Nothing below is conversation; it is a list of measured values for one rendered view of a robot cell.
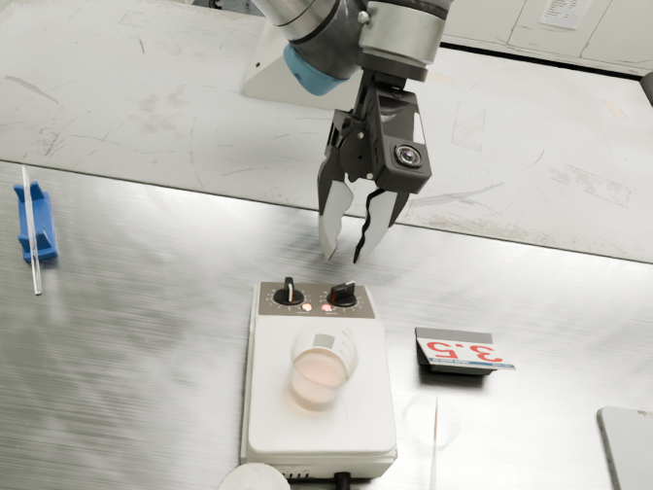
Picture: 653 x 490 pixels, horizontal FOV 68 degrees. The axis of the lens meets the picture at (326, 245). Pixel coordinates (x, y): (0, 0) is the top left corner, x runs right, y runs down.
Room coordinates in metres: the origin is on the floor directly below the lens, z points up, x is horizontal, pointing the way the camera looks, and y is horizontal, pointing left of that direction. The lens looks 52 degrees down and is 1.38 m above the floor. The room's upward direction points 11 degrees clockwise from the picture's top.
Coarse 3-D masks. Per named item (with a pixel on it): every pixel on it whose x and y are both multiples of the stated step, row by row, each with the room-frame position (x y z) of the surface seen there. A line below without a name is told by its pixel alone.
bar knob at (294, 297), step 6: (288, 282) 0.27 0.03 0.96; (288, 288) 0.26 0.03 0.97; (276, 294) 0.26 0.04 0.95; (282, 294) 0.27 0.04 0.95; (288, 294) 0.26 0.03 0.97; (294, 294) 0.27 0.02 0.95; (300, 294) 0.27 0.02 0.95; (276, 300) 0.25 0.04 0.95; (282, 300) 0.25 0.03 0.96; (288, 300) 0.25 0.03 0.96; (294, 300) 0.26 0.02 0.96; (300, 300) 0.26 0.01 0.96
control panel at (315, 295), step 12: (264, 288) 0.28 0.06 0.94; (276, 288) 0.28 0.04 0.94; (300, 288) 0.29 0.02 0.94; (312, 288) 0.29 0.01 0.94; (324, 288) 0.29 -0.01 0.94; (360, 288) 0.30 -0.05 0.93; (264, 300) 0.25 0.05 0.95; (312, 300) 0.27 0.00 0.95; (324, 300) 0.27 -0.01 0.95; (360, 300) 0.28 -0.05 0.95; (264, 312) 0.23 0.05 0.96; (276, 312) 0.24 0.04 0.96; (288, 312) 0.24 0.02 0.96; (300, 312) 0.24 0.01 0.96; (312, 312) 0.24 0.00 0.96; (324, 312) 0.25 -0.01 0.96; (336, 312) 0.25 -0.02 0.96; (348, 312) 0.25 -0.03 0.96; (360, 312) 0.26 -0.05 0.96; (372, 312) 0.26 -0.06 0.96
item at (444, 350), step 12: (432, 348) 0.25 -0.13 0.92; (444, 348) 0.26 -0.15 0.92; (456, 348) 0.26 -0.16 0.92; (468, 348) 0.27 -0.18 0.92; (480, 348) 0.27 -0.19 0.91; (492, 348) 0.27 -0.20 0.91; (468, 360) 0.24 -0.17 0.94; (480, 360) 0.24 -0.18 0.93; (492, 360) 0.25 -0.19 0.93; (504, 360) 0.25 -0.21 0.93
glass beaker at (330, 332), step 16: (320, 320) 0.18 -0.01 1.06; (336, 320) 0.18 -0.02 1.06; (304, 336) 0.18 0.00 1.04; (320, 336) 0.18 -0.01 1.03; (336, 336) 0.18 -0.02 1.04; (352, 336) 0.18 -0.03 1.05; (336, 352) 0.18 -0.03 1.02; (352, 352) 0.17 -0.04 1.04; (352, 368) 0.16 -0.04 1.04; (288, 384) 0.15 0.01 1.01; (304, 384) 0.14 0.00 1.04; (320, 384) 0.13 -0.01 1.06; (304, 400) 0.14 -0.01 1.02; (320, 400) 0.13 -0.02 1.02; (336, 400) 0.14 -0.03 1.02
